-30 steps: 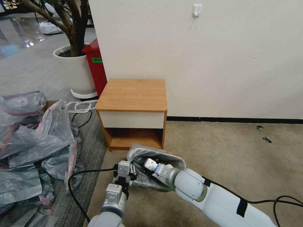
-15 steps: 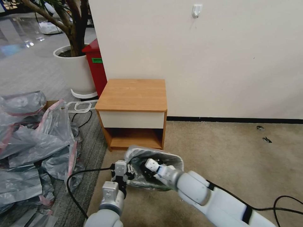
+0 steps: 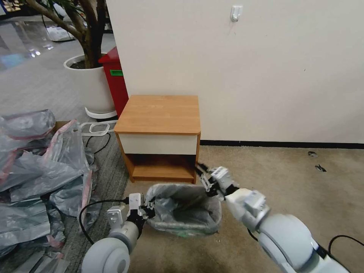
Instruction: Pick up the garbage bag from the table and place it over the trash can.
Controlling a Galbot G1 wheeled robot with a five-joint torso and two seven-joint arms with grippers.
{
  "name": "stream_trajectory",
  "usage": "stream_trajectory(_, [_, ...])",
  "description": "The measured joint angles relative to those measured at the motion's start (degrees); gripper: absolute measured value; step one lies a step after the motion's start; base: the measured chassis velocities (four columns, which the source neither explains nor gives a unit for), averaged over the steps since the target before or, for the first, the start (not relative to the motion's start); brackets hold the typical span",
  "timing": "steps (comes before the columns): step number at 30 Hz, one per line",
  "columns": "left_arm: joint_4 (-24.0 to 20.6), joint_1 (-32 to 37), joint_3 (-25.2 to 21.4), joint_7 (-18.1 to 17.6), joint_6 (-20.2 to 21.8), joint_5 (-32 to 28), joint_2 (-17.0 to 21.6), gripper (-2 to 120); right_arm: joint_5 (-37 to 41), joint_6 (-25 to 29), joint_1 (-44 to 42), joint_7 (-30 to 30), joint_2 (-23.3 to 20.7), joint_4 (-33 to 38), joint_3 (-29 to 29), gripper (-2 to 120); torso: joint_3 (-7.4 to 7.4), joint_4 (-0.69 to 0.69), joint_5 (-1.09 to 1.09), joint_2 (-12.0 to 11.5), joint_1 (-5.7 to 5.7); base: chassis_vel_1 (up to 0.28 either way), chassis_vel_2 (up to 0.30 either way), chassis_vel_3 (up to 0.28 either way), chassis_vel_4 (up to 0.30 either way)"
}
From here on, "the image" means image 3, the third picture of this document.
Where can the grey translucent garbage bag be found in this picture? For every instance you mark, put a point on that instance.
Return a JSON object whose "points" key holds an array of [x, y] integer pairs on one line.
{"points": [[196, 219]]}

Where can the white power strip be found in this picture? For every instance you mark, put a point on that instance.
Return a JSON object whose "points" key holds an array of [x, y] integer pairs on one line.
{"points": [[98, 128]]}

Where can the white planter base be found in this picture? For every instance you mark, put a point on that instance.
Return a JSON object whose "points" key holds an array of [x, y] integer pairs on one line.
{"points": [[99, 115]]}

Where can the small dark floor scrap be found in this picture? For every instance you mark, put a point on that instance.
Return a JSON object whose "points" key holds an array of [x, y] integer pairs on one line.
{"points": [[312, 154], [320, 168]]}

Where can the grey plastic garbage bag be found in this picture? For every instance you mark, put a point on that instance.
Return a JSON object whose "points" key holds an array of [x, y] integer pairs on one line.
{"points": [[57, 162], [25, 123], [25, 221], [71, 202]]}

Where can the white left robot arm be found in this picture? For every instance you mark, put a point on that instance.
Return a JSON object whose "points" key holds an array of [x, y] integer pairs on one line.
{"points": [[113, 253]]}

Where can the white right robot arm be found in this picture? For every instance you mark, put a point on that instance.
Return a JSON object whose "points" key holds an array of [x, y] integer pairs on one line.
{"points": [[284, 233]]}

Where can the black baseboard strip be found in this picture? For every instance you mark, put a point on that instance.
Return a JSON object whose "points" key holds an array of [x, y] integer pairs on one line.
{"points": [[284, 143]]}

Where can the wooden nightstand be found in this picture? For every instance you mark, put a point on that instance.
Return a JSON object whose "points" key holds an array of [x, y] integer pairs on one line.
{"points": [[159, 116]]}

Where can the white wall hook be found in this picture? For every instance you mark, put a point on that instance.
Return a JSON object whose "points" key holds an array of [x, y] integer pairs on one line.
{"points": [[236, 12]]}

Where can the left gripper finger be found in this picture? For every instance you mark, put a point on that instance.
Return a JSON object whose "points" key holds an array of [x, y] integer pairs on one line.
{"points": [[148, 215], [148, 205]]}

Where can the brown cardboard box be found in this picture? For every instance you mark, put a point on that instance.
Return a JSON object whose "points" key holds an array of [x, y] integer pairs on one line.
{"points": [[61, 125]]}

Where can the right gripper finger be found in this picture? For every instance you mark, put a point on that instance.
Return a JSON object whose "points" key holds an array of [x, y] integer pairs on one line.
{"points": [[207, 186], [202, 169]]}

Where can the white round planter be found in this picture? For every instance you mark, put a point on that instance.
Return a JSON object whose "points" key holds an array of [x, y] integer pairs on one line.
{"points": [[91, 85]]}

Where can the red bin with green label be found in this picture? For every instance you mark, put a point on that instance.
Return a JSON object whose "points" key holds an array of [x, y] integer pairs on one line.
{"points": [[116, 88]]}

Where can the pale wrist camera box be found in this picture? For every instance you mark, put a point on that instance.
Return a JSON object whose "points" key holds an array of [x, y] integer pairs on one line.
{"points": [[135, 201], [221, 177]]}

